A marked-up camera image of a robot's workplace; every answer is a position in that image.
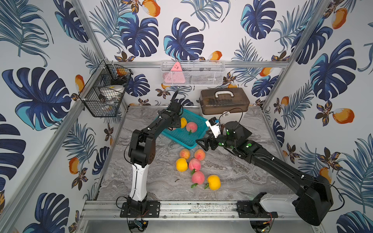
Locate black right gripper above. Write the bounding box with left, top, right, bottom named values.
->
left=195, top=128, right=236, bottom=151

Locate yellow red peach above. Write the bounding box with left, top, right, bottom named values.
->
left=181, top=117, right=188, bottom=129

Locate teal plastic basket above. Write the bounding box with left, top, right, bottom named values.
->
left=162, top=109, right=208, bottom=149

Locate orange pink peach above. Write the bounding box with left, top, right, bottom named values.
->
left=179, top=149, right=190, bottom=160
left=194, top=149, right=206, bottom=161

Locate yellow peach front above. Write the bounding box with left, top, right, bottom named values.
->
left=205, top=175, right=221, bottom=191

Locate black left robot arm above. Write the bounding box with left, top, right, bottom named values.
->
left=128, top=102, right=183, bottom=203

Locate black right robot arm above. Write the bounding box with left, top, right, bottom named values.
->
left=196, top=118, right=334, bottom=226

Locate brown lidded storage box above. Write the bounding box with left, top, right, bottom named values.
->
left=199, top=88, right=250, bottom=115

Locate pink triangle card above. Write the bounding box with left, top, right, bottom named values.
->
left=164, top=62, right=186, bottom=85

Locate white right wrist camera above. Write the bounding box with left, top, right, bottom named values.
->
left=206, top=116, right=221, bottom=138

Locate clear wall shelf tray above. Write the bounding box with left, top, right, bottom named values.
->
left=160, top=61, right=225, bottom=86

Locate black wire wall basket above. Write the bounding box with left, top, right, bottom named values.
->
left=79, top=60, right=133, bottom=117

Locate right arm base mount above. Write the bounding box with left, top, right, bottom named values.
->
left=236, top=201, right=278, bottom=218

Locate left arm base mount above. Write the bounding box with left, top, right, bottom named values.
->
left=120, top=200, right=161, bottom=218

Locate aluminium front rail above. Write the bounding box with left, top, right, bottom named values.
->
left=81, top=201, right=301, bottom=220

